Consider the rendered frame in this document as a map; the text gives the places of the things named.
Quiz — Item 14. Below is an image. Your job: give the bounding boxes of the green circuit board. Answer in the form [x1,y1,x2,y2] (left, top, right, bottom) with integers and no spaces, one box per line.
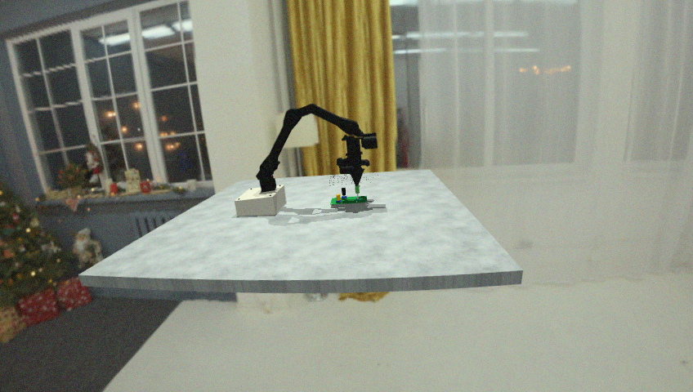
[330,185,367,207]

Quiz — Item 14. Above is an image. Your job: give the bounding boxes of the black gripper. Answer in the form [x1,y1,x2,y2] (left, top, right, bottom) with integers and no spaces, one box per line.
[339,150,369,186]

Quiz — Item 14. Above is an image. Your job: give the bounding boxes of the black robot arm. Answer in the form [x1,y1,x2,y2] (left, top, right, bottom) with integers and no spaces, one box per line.
[256,104,378,193]

